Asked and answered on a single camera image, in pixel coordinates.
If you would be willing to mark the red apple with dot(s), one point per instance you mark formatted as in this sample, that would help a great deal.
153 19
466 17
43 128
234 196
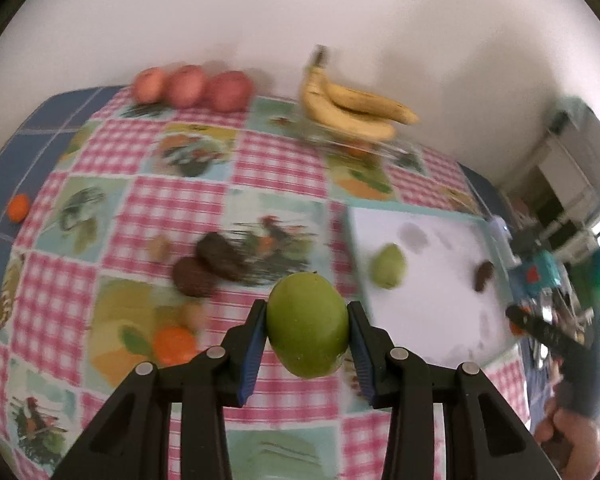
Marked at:
228 91
150 85
186 85

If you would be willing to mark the small tangerine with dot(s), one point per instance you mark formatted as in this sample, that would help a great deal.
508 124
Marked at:
18 208
517 329

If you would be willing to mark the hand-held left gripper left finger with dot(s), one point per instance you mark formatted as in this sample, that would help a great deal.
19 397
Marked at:
252 355

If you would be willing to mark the clear glass bowl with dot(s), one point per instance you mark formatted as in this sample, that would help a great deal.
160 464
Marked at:
395 150

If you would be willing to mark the yellow banana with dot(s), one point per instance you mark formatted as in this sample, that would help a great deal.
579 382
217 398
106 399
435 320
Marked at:
340 120
370 105

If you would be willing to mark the checkered printed tablecloth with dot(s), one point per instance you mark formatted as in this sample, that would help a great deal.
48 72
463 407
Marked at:
180 200

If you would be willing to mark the dark brown avocado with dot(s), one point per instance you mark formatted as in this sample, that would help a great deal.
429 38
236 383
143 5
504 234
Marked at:
221 256
484 276
195 276

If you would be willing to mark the white cabinet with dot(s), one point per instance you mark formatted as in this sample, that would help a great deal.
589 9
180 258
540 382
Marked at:
580 160

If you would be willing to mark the large orange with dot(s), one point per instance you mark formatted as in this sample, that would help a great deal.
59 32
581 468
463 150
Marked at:
174 345

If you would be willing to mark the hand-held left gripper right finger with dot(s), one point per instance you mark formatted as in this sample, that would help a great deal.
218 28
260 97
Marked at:
362 360

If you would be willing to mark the green mango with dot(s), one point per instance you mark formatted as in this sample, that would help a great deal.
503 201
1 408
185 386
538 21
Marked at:
387 265
307 325

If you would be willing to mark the person's right hand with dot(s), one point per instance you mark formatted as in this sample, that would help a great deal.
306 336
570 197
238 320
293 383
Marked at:
570 430

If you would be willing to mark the white tray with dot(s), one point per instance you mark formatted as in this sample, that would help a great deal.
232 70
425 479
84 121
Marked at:
440 310

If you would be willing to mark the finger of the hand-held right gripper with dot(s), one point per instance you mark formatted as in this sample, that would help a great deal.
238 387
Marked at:
545 327

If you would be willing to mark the walnut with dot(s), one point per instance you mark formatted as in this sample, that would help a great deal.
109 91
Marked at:
190 314
159 247

